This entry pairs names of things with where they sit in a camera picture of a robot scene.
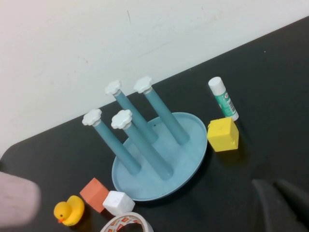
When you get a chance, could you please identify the blue cup stand white caps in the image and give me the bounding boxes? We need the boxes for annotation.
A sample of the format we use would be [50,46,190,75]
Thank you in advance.
[82,76,208,203]

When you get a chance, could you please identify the pink plastic cup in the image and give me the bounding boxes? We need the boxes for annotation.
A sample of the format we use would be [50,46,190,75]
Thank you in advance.
[0,171,42,232]

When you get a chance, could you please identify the orange foam block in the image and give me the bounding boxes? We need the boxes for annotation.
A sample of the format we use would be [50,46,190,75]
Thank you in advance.
[79,177,111,214]

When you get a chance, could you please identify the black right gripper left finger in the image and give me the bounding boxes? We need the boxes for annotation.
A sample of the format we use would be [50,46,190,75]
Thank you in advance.
[252,178,309,232]

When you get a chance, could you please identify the clear tape roll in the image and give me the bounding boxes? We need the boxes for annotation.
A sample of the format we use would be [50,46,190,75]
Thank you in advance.
[99,212,153,232]

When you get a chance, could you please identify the yellow rubber duck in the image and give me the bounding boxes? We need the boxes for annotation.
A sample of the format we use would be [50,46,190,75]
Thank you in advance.
[53,195,85,227]

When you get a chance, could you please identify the white foam block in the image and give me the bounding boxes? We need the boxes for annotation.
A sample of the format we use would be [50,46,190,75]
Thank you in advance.
[102,190,135,216]

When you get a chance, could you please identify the green white glue stick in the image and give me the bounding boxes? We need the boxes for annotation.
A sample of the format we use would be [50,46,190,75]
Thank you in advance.
[208,77,239,121]

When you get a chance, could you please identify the yellow foam cube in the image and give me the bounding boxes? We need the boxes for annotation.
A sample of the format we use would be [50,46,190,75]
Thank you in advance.
[207,117,239,152]

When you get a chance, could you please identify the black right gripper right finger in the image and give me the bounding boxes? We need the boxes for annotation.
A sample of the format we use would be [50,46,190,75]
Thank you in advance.
[274,178,309,225]

